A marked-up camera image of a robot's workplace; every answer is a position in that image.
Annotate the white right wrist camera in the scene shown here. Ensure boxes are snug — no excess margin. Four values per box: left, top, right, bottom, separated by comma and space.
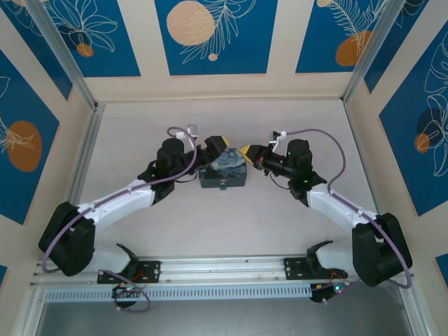
270, 129, 289, 153

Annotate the blue floral wall poster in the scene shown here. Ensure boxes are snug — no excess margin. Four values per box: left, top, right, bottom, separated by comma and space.
34, 0, 142, 78
378, 34, 448, 218
154, 0, 279, 76
0, 48, 61, 226
295, 0, 390, 75
363, 0, 448, 95
0, 0, 74, 102

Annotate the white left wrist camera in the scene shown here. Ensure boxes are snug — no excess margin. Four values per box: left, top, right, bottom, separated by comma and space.
176, 123, 201, 141

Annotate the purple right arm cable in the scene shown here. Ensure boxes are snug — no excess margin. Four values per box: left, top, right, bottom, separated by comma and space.
279, 128, 414, 306

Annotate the aluminium side rail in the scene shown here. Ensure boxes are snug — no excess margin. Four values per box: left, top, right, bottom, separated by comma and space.
342, 99, 393, 253
51, 102, 106, 260

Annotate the grey slotted cable duct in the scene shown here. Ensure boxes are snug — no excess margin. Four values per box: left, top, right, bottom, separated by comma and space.
44, 283, 315, 303

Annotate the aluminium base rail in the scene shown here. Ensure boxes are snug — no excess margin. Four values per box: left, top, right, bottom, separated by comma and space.
29, 252, 417, 288

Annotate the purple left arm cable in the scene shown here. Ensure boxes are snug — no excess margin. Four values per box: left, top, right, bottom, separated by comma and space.
41, 126, 197, 312

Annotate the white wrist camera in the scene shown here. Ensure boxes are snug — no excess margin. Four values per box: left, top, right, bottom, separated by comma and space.
176, 123, 201, 141
270, 129, 289, 153

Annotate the small green circuit board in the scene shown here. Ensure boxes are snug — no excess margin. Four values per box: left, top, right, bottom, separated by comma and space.
112, 284, 145, 299
310, 282, 351, 302

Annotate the starry night tin box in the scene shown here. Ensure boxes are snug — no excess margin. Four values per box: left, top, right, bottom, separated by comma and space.
197, 146, 250, 190

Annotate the aluminium frame post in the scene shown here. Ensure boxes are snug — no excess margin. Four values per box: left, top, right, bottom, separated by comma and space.
344, 0, 403, 103
25, 0, 98, 110

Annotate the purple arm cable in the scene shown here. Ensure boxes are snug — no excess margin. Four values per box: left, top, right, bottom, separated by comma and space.
279, 128, 414, 306
41, 126, 197, 312

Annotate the grey metal sheet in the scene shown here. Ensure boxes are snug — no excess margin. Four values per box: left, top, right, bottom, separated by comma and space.
34, 298, 414, 336

